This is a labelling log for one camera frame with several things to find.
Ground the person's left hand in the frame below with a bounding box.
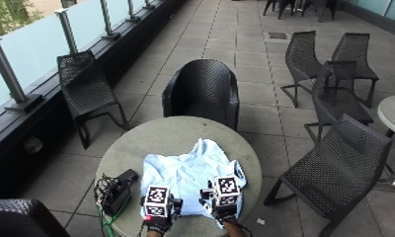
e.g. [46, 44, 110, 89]
[140, 195, 184, 236]

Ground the light blue shirt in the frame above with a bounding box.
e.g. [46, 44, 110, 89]
[140, 137, 248, 229]

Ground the white marker cube left glove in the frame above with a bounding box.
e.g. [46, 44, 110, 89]
[143, 185, 171, 218]

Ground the black wicker armchair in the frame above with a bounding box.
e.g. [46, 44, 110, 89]
[160, 58, 241, 132]
[0, 197, 71, 237]

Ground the white marker cube right glove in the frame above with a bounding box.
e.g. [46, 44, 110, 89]
[212, 175, 244, 207]

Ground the black cable bundle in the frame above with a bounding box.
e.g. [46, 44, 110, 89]
[92, 173, 120, 211]

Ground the black recording box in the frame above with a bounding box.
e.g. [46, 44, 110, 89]
[102, 168, 140, 217]

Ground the white marker cube glove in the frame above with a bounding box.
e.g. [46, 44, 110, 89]
[212, 175, 244, 207]
[143, 185, 171, 218]

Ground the black mesh chair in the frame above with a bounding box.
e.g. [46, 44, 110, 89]
[303, 60, 375, 143]
[331, 32, 380, 109]
[279, 30, 327, 109]
[55, 49, 132, 150]
[261, 114, 393, 237]

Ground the grey wall outlet cover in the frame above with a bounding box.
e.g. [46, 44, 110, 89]
[23, 135, 46, 155]

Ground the person's right hand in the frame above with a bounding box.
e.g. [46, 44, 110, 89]
[199, 186, 244, 225]

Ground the green cable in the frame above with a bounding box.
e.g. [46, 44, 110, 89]
[95, 194, 134, 237]

